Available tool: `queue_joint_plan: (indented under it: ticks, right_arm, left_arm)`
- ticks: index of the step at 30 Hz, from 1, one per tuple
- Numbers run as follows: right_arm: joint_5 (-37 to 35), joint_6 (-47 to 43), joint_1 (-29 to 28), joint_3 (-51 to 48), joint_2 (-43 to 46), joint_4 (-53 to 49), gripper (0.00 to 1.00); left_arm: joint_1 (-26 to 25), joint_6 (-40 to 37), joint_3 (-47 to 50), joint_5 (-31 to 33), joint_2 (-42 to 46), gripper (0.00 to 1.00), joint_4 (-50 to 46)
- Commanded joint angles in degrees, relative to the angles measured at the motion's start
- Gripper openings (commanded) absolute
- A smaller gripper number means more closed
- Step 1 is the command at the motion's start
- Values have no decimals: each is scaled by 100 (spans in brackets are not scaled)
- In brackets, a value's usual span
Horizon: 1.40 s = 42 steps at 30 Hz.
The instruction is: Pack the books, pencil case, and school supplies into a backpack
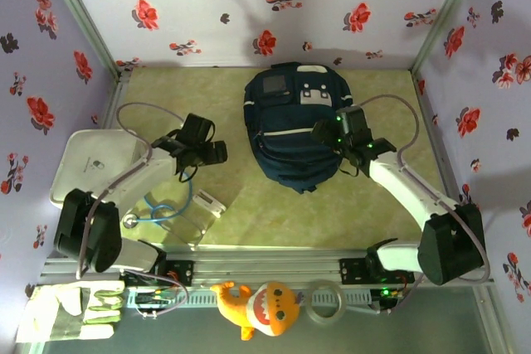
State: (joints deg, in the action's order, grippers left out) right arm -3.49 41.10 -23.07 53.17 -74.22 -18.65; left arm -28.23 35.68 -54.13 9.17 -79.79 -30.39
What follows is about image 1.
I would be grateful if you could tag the navy blue backpack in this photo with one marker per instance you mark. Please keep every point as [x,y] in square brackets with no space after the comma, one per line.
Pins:
[290,142]

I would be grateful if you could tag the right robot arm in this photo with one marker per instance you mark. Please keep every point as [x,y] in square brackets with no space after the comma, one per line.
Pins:
[448,246]

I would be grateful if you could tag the blue tube stethoscope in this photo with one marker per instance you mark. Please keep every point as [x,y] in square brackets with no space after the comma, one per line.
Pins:
[190,192]

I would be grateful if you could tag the small white plastic stand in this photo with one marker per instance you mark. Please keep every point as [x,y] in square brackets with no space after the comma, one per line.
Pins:
[209,202]

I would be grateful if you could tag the white storage box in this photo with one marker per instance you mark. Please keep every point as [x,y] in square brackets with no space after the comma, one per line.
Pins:
[91,163]

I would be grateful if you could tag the orange shark plush toy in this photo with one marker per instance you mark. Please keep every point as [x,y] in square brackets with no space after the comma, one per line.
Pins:
[269,308]

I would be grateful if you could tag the clear tape roll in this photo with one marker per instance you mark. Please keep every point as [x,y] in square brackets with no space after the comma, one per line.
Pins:
[309,312]

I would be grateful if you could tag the white green work glove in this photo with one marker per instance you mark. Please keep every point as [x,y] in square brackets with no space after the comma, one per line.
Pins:
[66,312]

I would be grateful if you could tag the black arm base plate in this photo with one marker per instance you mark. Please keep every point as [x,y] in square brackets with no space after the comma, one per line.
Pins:
[182,271]
[352,271]

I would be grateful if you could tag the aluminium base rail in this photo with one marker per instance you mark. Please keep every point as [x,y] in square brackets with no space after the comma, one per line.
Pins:
[269,267]

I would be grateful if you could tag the aluminium corner post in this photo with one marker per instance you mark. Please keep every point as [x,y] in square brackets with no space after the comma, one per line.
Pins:
[447,10]
[79,10]

